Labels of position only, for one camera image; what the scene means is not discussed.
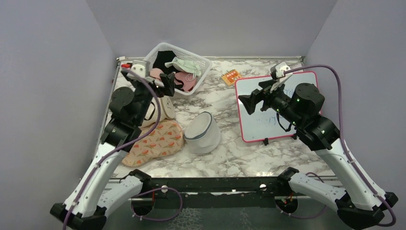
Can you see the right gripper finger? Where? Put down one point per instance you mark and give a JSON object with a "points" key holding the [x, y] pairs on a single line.
{"points": [[250, 101], [267, 85]]}

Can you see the white plastic basket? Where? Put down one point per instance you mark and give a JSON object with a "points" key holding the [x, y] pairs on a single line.
{"points": [[181, 53]]}

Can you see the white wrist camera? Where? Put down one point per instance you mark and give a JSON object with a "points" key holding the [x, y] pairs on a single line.
{"points": [[279, 75], [136, 64]]}

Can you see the pink framed whiteboard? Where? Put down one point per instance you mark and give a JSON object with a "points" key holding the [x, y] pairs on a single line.
{"points": [[264, 125]]}

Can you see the cream cylindrical laundry bag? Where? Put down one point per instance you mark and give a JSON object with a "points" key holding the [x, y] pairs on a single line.
{"points": [[167, 111]]}

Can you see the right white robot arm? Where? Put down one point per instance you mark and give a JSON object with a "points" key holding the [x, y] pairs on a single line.
{"points": [[360, 203]]}

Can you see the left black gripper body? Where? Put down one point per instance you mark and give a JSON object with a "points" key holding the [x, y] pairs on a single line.
{"points": [[144, 93]]}

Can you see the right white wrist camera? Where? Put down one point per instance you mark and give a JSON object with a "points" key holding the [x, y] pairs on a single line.
{"points": [[279, 75]]}

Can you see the black whiteboard stand clip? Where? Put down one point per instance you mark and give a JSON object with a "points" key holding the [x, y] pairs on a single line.
{"points": [[266, 141]]}

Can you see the orange card pack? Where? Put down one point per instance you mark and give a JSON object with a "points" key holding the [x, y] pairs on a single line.
{"points": [[231, 77]]}

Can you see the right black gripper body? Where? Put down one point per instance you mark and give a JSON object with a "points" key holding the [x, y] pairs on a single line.
{"points": [[275, 98]]}

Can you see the pale green garment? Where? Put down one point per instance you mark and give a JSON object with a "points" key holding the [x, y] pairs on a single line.
{"points": [[185, 66]]}

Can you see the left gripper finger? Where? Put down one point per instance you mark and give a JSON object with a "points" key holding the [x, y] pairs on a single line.
{"points": [[134, 74], [168, 88]]}

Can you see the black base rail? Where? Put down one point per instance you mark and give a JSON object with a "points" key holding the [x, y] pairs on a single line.
{"points": [[211, 192]]}

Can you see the black garment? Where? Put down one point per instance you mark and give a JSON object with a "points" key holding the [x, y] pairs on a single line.
{"points": [[162, 58]]}

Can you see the floral orange laundry bag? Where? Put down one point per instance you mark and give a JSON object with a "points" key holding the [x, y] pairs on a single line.
{"points": [[166, 139]]}

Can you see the beige bra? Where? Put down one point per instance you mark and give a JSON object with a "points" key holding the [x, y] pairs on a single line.
{"points": [[155, 73]]}

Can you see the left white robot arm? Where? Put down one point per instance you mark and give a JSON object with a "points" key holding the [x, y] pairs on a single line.
{"points": [[89, 205]]}

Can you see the dusty pink black-trimmed bra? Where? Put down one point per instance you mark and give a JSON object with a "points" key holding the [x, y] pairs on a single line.
{"points": [[184, 81]]}

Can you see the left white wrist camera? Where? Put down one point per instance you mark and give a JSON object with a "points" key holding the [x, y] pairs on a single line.
{"points": [[136, 64]]}

